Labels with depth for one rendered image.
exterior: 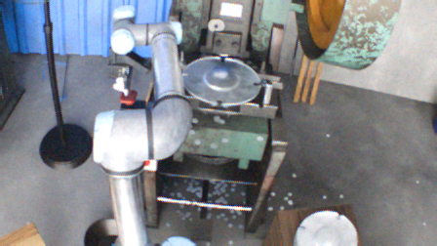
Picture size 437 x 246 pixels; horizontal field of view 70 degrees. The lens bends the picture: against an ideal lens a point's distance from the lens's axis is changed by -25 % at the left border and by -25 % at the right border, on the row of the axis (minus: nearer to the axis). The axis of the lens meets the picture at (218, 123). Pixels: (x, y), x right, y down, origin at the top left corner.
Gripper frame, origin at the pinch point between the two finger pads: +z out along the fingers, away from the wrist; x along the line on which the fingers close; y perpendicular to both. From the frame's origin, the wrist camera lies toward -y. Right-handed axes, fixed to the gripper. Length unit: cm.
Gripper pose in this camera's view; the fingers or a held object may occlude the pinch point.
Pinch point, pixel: (128, 92)
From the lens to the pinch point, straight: 145.3
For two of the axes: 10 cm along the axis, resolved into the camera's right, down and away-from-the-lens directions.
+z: -1.1, 7.4, 6.7
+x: -0.5, 6.7, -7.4
